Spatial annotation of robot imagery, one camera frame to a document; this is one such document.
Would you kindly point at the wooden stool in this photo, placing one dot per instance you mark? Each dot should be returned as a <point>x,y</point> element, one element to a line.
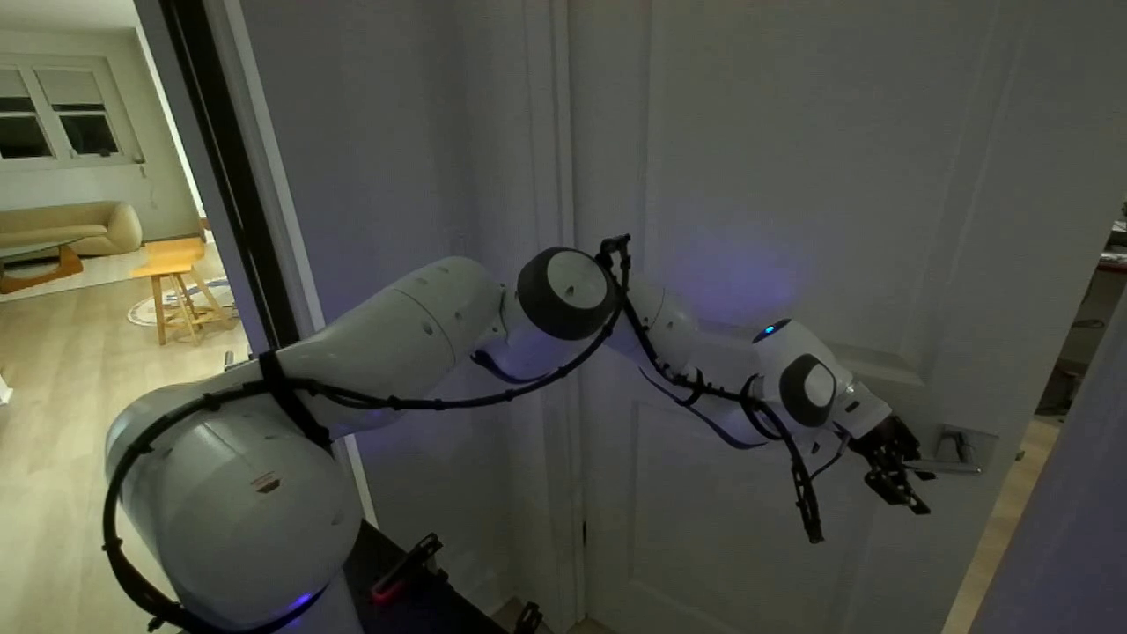
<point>178,264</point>

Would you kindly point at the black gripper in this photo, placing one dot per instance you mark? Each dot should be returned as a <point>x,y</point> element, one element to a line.
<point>886,440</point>

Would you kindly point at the black clamp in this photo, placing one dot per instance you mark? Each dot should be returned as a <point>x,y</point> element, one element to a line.
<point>425,554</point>
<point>528,618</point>

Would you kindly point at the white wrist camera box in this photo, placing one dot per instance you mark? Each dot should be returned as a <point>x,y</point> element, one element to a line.
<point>867,408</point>

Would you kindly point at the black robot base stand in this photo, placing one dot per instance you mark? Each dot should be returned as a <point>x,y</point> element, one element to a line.
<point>411,605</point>

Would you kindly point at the low wooden table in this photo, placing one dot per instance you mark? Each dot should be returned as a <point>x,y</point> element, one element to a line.
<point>35,273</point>

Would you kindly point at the window with white frame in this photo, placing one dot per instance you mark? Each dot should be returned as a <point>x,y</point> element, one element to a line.
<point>58,110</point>

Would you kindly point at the white panelled door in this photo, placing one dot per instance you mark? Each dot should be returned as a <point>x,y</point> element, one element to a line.
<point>820,179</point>

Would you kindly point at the dark doorway frame strip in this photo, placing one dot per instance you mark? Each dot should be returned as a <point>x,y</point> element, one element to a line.
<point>223,152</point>

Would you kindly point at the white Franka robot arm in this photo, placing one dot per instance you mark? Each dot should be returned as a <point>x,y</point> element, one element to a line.
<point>258,504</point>

